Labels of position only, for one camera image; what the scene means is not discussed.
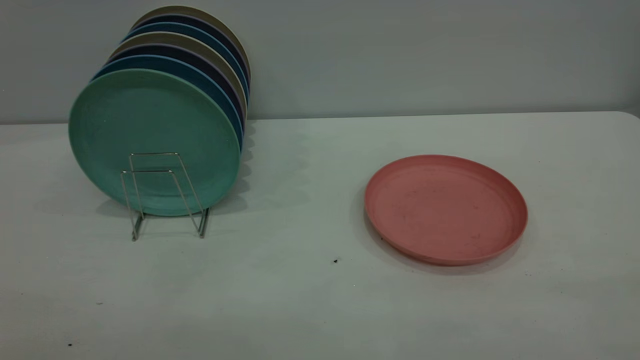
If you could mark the teal blue round plate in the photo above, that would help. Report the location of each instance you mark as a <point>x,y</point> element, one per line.
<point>200,31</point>
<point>200,70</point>

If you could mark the pink round plate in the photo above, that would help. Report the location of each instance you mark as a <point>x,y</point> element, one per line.
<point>440,210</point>

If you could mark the navy plate with lilac rim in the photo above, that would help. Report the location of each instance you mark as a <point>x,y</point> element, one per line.
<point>200,56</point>
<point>200,21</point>

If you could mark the green round plate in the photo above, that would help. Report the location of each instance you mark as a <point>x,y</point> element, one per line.
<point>150,125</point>

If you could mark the beige round plate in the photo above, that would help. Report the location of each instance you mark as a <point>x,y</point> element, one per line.
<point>200,44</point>
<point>200,12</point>

